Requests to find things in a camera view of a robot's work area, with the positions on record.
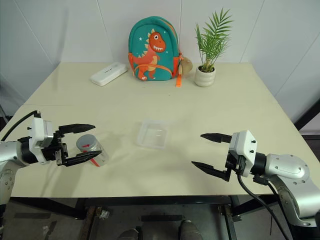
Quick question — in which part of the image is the black metal table frame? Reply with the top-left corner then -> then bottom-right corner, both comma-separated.
9,195 -> 279,240

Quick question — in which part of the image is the white ribbed plant pot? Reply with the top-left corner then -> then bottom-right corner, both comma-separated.
194,64 -> 217,88

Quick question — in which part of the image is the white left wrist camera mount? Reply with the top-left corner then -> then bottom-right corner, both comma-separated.
27,116 -> 55,166

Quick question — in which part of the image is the clear jar with red items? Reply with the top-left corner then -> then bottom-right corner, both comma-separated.
81,141 -> 111,168

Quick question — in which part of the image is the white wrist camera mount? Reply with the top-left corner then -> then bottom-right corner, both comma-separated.
27,116 -> 55,166
228,129 -> 259,179

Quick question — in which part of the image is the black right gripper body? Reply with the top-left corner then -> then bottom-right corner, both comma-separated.
224,151 -> 248,183

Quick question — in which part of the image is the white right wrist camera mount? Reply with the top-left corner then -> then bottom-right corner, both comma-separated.
228,129 -> 259,179

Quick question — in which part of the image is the teal dinosaur backpack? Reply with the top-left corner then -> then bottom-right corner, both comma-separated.
127,15 -> 185,89

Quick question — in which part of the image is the green artificial palm plant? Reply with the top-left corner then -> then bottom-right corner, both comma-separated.
194,7 -> 235,72

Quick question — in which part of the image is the beige plush pendant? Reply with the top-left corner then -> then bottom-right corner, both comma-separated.
180,56 -> 194,76

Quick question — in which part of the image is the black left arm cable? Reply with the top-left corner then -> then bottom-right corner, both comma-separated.
0,109 -> 42,142

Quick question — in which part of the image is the black metal stand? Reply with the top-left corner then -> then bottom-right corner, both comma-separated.
291,95 -> 320,138

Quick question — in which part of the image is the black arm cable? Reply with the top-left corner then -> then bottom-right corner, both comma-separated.
236,171 -> 295,240
0,109 -> 42,142

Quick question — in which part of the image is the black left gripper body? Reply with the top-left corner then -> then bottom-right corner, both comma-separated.
40,129 -> 70,167

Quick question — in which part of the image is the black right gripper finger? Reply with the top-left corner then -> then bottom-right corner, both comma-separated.
191,160 -> 231,183
200,132 -> 233,145

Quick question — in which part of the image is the clear plastic tray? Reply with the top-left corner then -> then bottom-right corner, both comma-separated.
135,118 -> 174,151

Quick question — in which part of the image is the grey bottle cap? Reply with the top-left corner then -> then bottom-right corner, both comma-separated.
75,134 -> 99,153

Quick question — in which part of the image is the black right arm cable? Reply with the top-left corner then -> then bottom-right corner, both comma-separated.
236,171 -> 295,240

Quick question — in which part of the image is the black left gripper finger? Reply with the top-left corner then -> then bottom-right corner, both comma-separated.
58,123 -> 97,137
62,149 -> 103,167

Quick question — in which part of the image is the white rectangular case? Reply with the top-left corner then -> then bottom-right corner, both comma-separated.
89,62 -> 129,87

